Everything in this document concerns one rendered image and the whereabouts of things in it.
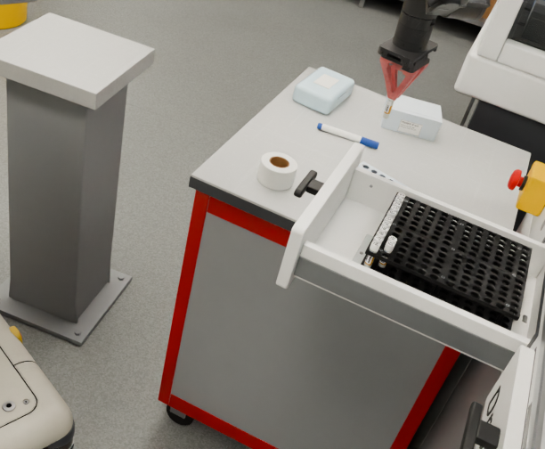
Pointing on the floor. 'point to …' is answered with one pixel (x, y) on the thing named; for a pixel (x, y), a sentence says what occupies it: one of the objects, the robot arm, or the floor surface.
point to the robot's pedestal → (62, 169)
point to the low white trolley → (247, 420)
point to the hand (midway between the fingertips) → (394, 93)
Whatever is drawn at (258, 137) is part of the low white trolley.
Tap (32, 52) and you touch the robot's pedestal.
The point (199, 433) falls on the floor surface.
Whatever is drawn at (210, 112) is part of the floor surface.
